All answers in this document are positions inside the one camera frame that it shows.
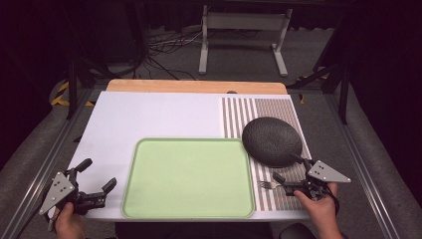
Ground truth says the grey striped placemat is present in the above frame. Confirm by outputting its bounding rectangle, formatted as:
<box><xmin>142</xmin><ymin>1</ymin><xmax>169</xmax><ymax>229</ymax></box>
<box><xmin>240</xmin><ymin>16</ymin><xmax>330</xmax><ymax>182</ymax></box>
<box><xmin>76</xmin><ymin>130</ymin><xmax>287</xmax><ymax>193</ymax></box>
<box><xmin>220</xmin><ymin>97</ymin><xmax>314</xmax><ymax>212</ymax></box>

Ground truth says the person's left hand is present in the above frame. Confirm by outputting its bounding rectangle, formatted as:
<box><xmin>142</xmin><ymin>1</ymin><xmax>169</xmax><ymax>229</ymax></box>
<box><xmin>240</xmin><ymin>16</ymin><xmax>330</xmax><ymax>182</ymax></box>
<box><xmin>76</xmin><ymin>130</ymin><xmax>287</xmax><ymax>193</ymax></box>
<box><xmin>54</xmin><ymin>201</ymin><xmax>87</xmax><ymax>239</ymax></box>

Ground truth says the wooden table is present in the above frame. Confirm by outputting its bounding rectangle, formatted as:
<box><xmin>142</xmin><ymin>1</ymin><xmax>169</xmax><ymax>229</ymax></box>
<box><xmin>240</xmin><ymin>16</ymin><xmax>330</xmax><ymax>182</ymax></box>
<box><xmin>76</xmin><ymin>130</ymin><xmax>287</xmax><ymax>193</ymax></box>
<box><xmin>105</xmin><ymin>79</ymin><xmax>289</xmax><ymax>96</ymax></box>

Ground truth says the person's right hand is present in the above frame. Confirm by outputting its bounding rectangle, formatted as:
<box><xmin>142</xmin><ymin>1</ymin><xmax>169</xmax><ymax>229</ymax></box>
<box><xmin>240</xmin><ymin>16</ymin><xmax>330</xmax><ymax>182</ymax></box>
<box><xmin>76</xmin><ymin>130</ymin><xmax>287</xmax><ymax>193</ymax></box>
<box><xmin>293</xmin><ymin>181</ymin><xmax>340</xmax><ymax>233</ymax></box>

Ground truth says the light green tray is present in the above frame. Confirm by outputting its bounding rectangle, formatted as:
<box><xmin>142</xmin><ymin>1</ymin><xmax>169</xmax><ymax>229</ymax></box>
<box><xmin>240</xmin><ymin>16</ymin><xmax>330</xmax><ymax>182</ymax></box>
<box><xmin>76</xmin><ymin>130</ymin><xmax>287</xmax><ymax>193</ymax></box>
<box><xmin>120</xmin><ymin>137</ymin><xmax>257</xmax><ymax>220</ymax></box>

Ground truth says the white board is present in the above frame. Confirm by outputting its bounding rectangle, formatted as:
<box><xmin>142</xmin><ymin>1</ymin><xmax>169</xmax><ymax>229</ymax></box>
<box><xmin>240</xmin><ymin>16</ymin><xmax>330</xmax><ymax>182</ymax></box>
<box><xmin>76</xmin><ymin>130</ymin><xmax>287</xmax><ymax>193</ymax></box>
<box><xmin>67</xmin><ymin>91</ymin><xmax>312</xmax><ymax>223</ymax></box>

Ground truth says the bundle of black cables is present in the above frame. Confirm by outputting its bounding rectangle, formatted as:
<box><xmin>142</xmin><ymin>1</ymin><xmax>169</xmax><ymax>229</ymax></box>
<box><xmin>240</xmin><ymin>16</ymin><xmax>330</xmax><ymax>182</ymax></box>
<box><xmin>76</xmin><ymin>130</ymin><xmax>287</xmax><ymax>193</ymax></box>
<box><xmin>144</xmin><ymin>27</ymin><xmax>204</xmax><ymax>82</ymax></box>

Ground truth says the grey metal stand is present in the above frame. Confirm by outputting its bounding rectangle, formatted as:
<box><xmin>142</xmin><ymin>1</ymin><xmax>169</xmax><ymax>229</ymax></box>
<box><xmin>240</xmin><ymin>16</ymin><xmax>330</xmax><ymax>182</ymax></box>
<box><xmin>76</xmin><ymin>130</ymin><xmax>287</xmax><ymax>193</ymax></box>
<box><xmin>197</xmin><ymin>4</ymin><xmax>294</xmax><ymax>78</ymax></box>

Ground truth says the aluminium frame rail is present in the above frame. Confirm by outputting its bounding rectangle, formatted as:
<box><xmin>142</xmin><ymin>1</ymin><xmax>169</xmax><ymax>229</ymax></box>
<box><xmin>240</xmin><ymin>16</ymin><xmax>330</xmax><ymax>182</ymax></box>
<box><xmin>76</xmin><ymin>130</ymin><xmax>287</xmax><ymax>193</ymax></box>
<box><xmin>322</xmin><ymin>93</ymin><xmax>422</xmax><ymax>239</ymax></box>
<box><xmin>0</xmin><ymin>87</ymin><xmax>102</xmax><ymax>239</ymax></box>

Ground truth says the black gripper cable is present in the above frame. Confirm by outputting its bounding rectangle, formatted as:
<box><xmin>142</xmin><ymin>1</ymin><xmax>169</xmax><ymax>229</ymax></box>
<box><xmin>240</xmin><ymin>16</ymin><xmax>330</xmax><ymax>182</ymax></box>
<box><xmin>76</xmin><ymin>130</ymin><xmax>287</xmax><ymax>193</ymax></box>
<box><xmin>325</xmin><ymin>184</ymin><xmax>341</xmax><ymax>215</ymax></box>

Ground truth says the black stand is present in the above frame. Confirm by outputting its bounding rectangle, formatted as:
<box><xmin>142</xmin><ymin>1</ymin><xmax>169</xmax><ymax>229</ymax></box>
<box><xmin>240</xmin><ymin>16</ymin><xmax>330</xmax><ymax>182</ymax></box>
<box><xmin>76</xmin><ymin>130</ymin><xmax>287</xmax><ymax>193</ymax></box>
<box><xmin>287</xmin><ymin>61</ymin><xmax>353</xmax><ymax>125</ymax></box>
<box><xmin>65</xmin><ymin>58</ymin><xmax>112</xmax><ymax>121</ymax></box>

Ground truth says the dark speckled oval plate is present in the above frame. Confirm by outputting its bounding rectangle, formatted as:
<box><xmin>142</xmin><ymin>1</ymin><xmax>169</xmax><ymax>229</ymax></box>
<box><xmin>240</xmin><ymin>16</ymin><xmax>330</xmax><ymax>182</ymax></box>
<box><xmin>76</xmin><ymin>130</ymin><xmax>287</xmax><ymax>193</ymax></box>
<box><xmin>241</xmin><ymin>117</ymin><xmax>304</xmax><ymax>169</ymax></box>

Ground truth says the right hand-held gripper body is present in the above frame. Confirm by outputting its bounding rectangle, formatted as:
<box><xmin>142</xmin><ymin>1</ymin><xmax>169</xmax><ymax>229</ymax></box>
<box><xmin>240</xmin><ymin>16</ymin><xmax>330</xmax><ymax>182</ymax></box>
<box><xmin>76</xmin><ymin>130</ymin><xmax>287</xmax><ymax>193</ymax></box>
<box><xmin>283</xmin><ymin>159</ymin><xmax>352</xmax><ymax>202</ymax></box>

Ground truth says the yellow and black floor tape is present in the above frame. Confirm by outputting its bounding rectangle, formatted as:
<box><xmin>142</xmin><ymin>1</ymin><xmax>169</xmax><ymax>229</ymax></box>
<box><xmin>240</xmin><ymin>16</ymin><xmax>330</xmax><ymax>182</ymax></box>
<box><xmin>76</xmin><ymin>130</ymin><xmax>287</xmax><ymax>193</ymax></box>
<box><xmin>50</xmin><ymin>81</ymin><xmax>97</xmax><ymax>109</ymax></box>

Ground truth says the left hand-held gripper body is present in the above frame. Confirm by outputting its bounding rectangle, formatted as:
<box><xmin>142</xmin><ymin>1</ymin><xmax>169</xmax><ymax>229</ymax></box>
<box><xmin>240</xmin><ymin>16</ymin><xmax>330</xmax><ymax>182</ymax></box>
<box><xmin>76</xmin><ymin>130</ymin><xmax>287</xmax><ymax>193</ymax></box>
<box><xmin>38</xmin><ymin>168</ymin><xmax>107</xmax><ymax>217</ymax></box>

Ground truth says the small silver fork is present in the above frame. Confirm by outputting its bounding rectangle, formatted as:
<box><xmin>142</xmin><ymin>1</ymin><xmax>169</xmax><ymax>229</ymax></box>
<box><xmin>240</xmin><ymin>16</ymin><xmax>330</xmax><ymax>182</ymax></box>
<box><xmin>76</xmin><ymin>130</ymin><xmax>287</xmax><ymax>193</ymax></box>
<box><xmin>259</xmin><ymin>180</ymin><xmax>284</xmax><ymax>191</ymax></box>

